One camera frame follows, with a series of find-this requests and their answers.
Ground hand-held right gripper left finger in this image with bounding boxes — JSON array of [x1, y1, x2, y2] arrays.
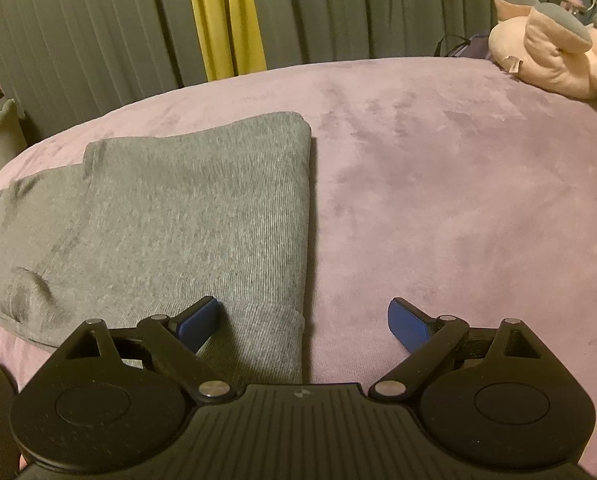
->
[[65, 295, 238, 402]]

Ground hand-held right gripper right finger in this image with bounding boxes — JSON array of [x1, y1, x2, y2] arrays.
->
[[367, 297, 543, 402]]

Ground grey pleated curtain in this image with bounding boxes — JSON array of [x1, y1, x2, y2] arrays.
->
[[0, 0, 212, 126], [248, 0, 597, 68]]

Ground grey sweat pants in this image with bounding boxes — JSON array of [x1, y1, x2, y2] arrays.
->
[[0, 110, 313, 386]]

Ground yellow curtain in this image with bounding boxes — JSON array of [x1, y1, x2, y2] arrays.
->
[[184, 0, 269, 82]]

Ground pink plush blanket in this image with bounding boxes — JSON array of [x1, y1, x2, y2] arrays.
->
[[0, 57, 597, 436]]

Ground dark bag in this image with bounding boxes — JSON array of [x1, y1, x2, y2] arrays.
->
[[433, 32, 499, 61]]

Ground pink plush toy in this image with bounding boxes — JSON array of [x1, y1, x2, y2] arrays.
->
[[487, 0, 597, 111]]

